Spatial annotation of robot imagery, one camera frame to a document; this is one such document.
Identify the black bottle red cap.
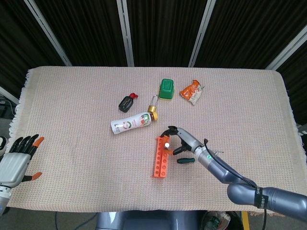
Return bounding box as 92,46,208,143
118,92,139,113

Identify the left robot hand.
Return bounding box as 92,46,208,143
0,134,45,189

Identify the beige woven tablecloth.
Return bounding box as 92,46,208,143
6,66,304,214

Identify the green black screwdriver short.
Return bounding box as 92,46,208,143
177,157,198,165

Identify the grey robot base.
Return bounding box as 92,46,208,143
95,210,205,230

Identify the orange white snack packet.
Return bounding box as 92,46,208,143
179,80,206,105

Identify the green plastic cup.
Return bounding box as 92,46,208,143
158,78,176,101

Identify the white bottle gold cap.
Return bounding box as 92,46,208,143
110,111,159,136

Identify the brass padlock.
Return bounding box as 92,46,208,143
147,94,159,113

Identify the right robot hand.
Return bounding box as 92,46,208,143
160,126,204,156

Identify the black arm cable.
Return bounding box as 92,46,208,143
203,138,268,230

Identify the aluminium partition post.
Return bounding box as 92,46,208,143
23,0,73,67
0,85,20,105
116,0,135,68
188,0,217,68
264,30,307,70

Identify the orange plastic bit holder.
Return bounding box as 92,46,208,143
152,135,172,179

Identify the yellow table leg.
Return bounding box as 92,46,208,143
240,211,250,230

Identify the crumpled bag under table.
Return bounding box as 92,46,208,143
201,210,240,230

